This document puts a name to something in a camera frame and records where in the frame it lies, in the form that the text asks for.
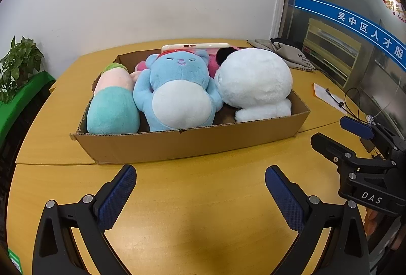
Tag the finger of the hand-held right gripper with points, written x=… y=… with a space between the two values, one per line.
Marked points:
x=355 y=127
x=330 y=146

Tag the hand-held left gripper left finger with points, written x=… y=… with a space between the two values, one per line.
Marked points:
x=117 y=199

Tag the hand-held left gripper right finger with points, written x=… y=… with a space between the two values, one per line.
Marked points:
x=285 y=199

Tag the green and pink plush toy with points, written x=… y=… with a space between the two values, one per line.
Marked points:
x=111 y=110

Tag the brown cardboard box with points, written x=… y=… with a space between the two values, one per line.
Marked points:
x=190 y=145

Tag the white panda plush toy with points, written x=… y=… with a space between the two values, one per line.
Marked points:
x=253 y=81

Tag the blue bear plush toy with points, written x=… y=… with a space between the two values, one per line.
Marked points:
x=177 y=104

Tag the pink bear plush toy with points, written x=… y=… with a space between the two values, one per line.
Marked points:
x=213 y=67

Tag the person's right hand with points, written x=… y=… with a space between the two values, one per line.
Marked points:
x=371 y=226

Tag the white paper envelope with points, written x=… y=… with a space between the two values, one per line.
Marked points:
x=323 y=92

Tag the yellow shelf unit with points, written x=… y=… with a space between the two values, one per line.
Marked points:
x=330 y=50

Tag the grey cloth bag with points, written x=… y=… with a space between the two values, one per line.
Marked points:
x=291 y=59

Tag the blue glass banner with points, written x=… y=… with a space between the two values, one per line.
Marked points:
x=317 y=7

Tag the green shelf top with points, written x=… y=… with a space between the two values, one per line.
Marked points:
x=19 y=104

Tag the white flat device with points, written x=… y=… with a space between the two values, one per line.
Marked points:
x=196 y=47

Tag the large green potted plant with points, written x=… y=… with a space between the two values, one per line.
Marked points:
x=19 y=62

